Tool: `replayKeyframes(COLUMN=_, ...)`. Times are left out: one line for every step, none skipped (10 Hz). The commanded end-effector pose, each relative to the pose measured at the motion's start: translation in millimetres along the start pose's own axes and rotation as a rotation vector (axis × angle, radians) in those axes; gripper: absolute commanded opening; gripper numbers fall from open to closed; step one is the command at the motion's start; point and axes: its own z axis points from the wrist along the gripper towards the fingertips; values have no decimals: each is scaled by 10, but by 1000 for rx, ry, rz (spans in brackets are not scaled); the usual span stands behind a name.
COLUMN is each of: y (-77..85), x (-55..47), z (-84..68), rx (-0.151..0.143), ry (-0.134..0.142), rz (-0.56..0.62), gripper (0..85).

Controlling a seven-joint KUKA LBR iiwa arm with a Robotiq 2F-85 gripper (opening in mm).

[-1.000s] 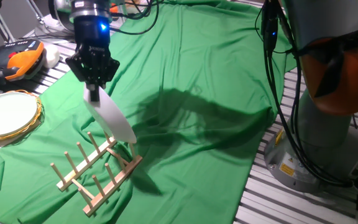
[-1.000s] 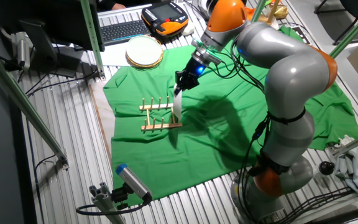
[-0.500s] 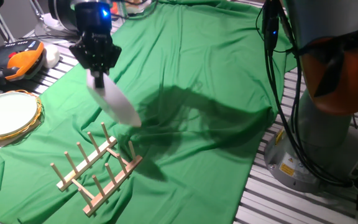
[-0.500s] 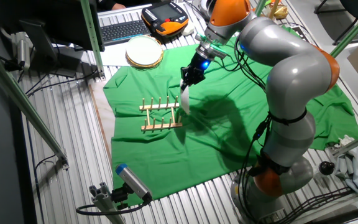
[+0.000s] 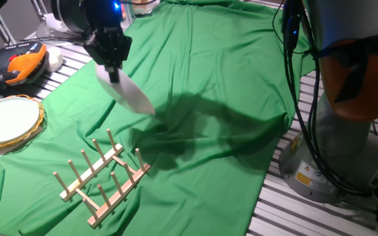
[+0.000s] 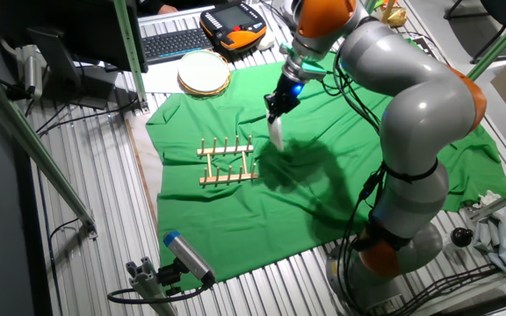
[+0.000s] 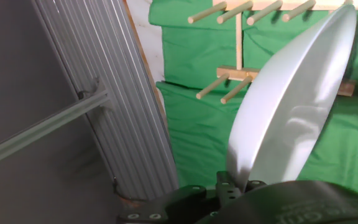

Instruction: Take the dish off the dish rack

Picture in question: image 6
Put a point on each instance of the black computer keyboard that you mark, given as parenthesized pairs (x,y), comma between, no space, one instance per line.
(176,44)

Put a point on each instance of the white plate with gold rim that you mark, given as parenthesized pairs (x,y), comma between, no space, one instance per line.
(203,72)

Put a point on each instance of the forearm in black sleeve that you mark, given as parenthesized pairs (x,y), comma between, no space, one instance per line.
(191,4)

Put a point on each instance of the black camera mount head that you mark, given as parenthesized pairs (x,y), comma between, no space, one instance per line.
(169,275)

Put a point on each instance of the orange black teach pendant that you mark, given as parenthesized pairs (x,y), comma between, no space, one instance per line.
(233,26)

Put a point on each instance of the white crumpled tissue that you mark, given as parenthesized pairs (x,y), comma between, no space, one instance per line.
(488,198)

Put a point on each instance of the silver camera with blue end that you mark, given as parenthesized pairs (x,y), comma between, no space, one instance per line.
(189,256)

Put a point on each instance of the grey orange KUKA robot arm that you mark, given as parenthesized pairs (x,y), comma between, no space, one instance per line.
(424,109)

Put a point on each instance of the black office chair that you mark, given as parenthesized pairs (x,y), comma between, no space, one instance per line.
(503,11)

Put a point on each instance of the aluminium profile post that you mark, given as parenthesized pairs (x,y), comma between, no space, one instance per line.
(147,285)

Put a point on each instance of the white paper sheet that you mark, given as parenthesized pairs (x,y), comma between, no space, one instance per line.
(161,79)

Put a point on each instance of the black white marker sheet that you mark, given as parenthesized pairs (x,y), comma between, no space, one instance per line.
(424,45)

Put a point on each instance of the dark monitor stand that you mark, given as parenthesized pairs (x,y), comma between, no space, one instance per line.
(59,66)

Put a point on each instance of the wooden stick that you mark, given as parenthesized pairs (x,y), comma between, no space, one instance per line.
(388,11)

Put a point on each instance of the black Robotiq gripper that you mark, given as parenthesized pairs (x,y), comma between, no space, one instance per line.
(289,90)

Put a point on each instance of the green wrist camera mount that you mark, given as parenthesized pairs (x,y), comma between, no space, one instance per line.
(310,69)

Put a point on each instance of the pale board with wooden edge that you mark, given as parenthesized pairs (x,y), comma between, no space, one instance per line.
(145,167)

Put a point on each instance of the green metal frame bar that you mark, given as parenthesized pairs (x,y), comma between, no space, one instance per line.
(29,140)
(370,4)
(503,199)
(130,52)
(494,50)

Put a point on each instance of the green cloth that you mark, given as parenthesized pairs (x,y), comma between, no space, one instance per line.
(235,228)

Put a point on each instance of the dark flat plank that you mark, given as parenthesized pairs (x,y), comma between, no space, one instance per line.
(490,305)

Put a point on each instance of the silver cylindrical camera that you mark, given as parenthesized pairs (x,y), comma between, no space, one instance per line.
(31,74)

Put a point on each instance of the black round knob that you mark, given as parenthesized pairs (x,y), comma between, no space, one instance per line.
(461,237)

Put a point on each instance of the brown bread-like lump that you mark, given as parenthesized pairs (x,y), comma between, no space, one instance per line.
(395,16)

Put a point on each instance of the white round dish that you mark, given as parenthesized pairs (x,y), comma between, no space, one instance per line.
(276,134)

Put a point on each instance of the person's bare hand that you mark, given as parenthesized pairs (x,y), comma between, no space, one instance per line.
(168,9)

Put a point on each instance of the wooden peg dish rack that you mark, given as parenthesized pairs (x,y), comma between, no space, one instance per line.
(226,151)

